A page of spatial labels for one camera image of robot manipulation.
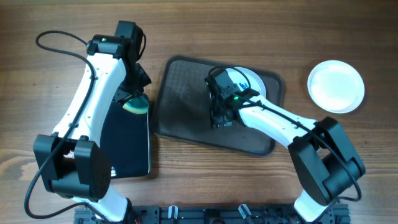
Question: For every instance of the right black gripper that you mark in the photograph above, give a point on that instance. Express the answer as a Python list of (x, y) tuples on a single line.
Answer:
[(217, 119)]

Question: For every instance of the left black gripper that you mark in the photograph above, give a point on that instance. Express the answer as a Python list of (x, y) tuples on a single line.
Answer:
[(144, 79)]

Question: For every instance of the green yellow sponge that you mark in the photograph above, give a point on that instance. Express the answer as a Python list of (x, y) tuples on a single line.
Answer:
[(137, 105)]

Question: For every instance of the white plate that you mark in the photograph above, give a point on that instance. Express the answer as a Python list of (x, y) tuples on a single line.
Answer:
[(336, 87), (253, 79)]

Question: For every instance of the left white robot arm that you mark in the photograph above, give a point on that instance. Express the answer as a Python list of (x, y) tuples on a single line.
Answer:
[(70, 160)]

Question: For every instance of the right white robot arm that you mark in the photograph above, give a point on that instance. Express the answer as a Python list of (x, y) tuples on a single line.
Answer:
[(325, 160)]

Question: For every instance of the brown serving tray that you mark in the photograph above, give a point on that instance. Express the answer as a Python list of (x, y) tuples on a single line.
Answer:
[(182, 111)]

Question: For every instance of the black water tray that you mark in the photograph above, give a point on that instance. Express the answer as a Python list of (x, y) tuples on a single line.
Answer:
[(125, 139)]

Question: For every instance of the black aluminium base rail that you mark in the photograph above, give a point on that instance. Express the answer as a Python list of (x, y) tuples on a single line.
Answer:
[(273, 213)]

